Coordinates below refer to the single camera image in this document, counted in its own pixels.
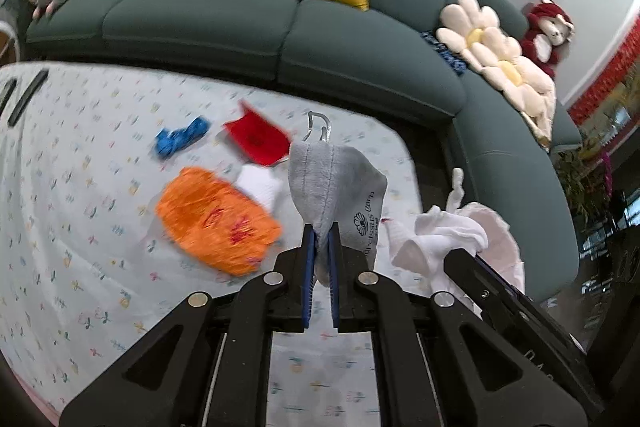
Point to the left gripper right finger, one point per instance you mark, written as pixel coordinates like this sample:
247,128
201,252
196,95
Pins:
362,300

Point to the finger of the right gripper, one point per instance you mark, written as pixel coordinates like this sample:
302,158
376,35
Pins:
477,280

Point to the white cloth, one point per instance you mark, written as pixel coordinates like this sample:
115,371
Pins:
423,248

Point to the white flower cushion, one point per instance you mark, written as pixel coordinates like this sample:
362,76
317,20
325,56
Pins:
503,75
463,24

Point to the blue patterned cloth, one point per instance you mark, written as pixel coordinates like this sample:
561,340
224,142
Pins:
453,60

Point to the white trash bag bin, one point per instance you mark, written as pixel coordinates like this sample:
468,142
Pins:
502,253

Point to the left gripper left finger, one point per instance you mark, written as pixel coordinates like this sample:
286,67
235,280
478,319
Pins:
281,299

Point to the dark green sectional sofa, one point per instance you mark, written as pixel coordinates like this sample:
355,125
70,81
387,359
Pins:
373,59

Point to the blue scrunchie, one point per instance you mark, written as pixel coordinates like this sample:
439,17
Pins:
170,142

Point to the red paper packet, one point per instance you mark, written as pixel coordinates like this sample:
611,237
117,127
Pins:
261,141

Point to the floral white tablecloth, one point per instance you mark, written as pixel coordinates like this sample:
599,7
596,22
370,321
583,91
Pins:
86,267

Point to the red wall decoration strip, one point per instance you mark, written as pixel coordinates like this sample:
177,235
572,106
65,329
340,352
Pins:
613,74

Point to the potted plant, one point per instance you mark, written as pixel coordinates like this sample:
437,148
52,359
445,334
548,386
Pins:
587,182

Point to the red monkey plush toy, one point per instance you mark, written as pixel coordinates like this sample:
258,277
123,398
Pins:
550,31

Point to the black remote control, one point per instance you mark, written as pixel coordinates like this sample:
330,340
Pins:
28,94
6,93

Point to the grey drawstring pouch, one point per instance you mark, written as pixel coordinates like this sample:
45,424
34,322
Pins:
335,185

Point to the orange plastic bag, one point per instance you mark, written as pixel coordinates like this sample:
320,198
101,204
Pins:
212,221

